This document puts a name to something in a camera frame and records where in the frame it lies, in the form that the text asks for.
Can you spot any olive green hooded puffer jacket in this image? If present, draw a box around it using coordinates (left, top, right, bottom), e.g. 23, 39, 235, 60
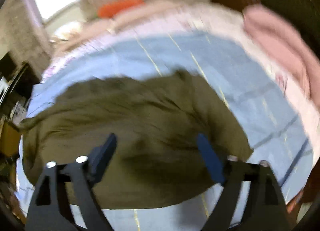
21, 70, 253, 209

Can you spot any blue plaid bed sheet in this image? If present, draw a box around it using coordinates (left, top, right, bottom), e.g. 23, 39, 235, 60
15, 31, 315, 231

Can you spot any dark wooden side desk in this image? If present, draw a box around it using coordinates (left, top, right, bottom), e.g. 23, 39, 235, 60
1, 52, 40, 120

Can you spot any floral white pillow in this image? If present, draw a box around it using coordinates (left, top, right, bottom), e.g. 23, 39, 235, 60
50, 21, 83, 42

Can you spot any pink folded quilt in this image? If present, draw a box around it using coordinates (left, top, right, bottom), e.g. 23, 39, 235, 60
242, 4, 319, 107

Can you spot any pink cartoon print bedspread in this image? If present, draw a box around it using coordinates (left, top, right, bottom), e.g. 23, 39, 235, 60
42, 4, 319, 161

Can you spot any orange carrot plush pillow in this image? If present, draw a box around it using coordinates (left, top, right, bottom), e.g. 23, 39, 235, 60
97, 0, 144, 18

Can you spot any pink pillow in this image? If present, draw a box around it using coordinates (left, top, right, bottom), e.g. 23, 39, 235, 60
107, 0, 212, 34

